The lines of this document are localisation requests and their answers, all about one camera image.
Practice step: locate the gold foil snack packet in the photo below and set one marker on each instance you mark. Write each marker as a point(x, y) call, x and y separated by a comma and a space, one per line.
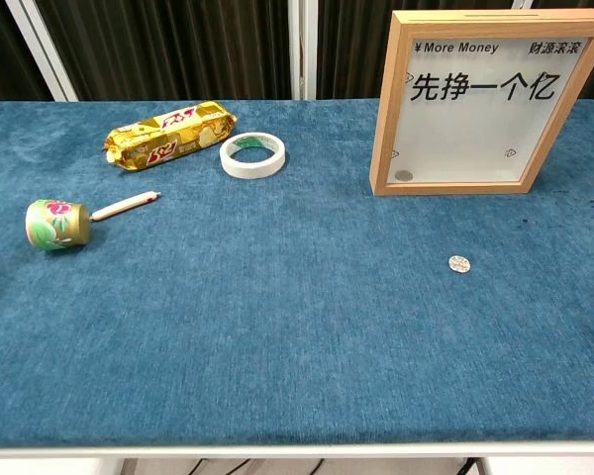
point(168, 136)

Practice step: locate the silver coin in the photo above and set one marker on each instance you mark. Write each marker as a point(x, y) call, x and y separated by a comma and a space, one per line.
point(459, 263)

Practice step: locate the wooden frame money box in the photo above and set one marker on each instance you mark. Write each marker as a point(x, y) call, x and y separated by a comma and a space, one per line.
point(475, 138)

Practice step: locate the blue fabric table cloth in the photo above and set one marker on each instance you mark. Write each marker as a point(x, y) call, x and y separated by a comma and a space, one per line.
point(277, 307)

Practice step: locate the white masking tape roll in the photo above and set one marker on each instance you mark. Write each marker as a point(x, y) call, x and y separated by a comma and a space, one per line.
point(247, 171)

